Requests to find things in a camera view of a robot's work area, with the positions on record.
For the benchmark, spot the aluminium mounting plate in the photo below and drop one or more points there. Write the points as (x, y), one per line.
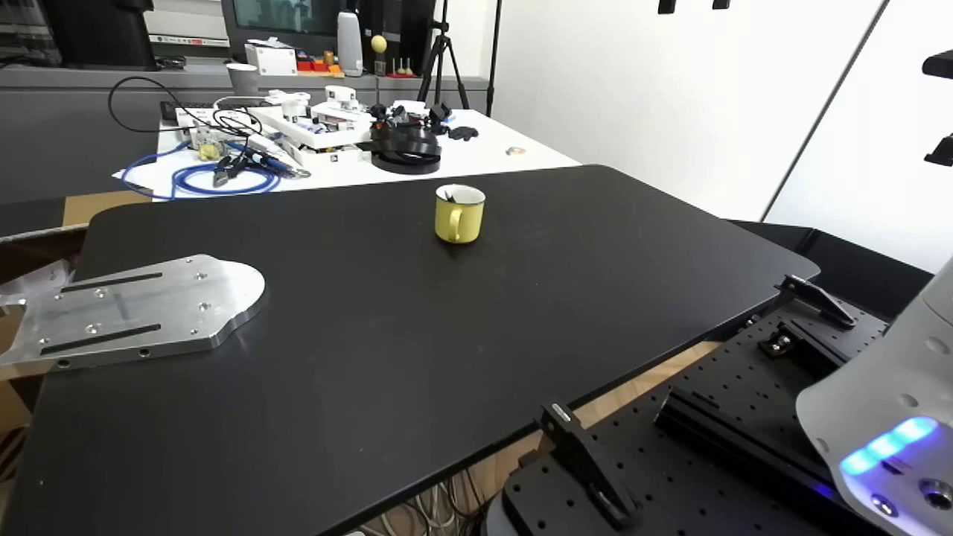
(172, 307)

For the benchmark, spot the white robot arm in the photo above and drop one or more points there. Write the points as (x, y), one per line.
(882, 422)

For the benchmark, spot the black headphones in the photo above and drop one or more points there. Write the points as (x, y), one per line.
(402, 145)

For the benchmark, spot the black optical breadboard base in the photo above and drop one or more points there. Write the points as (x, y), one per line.
(712, 452)

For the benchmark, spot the yellow ceramic cup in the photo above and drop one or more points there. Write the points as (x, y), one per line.
(459, 213)

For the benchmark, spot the black table clamp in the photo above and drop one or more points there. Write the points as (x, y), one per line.
(583, 458)
(822, 303)

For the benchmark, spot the black camera tripod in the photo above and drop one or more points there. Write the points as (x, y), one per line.
(443, 60)

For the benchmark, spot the black computer monitor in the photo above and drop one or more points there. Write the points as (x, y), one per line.
(304, 24)

